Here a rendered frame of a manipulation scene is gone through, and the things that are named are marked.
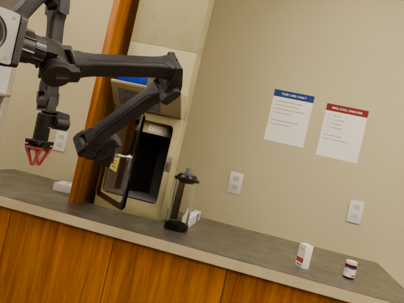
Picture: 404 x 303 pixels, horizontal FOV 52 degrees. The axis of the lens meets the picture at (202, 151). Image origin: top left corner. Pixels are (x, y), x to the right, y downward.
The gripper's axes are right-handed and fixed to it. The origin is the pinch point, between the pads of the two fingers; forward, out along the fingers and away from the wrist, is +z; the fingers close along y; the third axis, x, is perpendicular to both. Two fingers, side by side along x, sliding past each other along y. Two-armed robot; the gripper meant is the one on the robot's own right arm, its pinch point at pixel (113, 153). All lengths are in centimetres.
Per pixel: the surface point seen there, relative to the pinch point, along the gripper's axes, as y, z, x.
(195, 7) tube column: 71, 20, -15
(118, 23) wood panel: 56, 15, 17
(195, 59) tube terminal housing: 48, 20, -20
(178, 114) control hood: 22.1, 16.1, -19.2
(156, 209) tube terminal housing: -21.2, 20.0, -17.6
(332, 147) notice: 25, 63, -91
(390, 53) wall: 78, 63, -109
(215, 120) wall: 26, 63, -28
